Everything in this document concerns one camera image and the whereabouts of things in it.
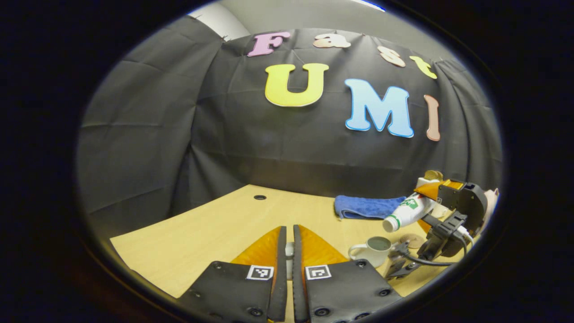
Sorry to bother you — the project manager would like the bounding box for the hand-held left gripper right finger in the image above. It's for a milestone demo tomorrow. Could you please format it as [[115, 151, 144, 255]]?
[[292, 224, 403, 323]]

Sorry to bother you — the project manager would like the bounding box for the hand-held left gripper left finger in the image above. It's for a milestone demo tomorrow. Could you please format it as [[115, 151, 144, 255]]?
[[177, 226, 288, 323]]

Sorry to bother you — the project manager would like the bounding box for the round brown coaster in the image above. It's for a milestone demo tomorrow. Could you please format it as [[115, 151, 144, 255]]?
[[399, 233, 426, 249]]

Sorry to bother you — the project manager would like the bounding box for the white plastic water bottle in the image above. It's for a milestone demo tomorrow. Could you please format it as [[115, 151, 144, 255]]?
[[383, 179, 442, 233]]

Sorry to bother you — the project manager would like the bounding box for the white ceramic teacup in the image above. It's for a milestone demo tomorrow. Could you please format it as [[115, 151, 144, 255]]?
[[348, 236, 398, 268]]

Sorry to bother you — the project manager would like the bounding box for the blue towel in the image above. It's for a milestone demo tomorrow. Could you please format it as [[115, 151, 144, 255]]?
[[334, 194, 406, 220]]

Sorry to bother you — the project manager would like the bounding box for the black backdrop cloth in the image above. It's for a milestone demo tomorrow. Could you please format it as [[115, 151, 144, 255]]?
[[76, 16, 503, 227]]

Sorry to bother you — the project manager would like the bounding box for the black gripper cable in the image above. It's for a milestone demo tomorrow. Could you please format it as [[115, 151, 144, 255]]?
[[397, 227, 476, 268]]

